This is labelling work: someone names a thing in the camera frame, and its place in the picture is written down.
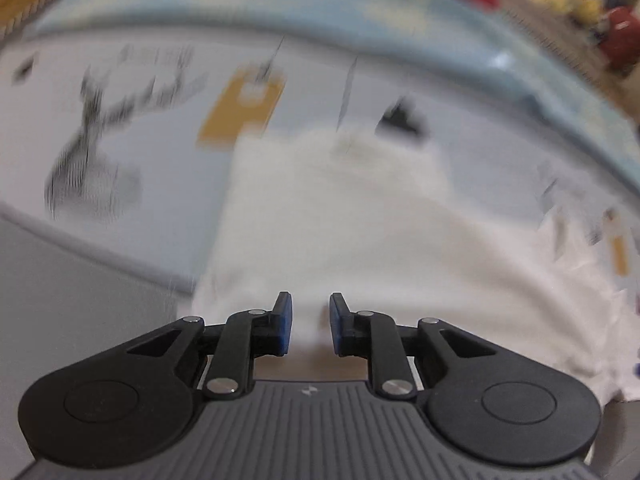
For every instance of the white garment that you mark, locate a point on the white garment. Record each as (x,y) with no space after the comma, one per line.
(400,260)

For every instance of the light blue patterned sheet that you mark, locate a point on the light blue patterned sheet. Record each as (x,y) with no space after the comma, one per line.
(325,20)

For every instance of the red cushion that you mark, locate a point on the red cushion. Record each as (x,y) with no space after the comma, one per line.
(622,37)

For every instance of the grey bed mat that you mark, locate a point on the grey bed mat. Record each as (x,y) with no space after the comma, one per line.
(75,310)

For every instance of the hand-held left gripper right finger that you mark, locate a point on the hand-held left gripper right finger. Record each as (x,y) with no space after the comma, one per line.
(336,325)

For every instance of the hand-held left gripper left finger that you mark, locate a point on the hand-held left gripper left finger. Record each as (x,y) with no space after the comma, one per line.
(285,325)

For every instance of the deer print bed sheet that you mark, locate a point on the deer print bed sheet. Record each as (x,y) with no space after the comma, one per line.
(165,185)

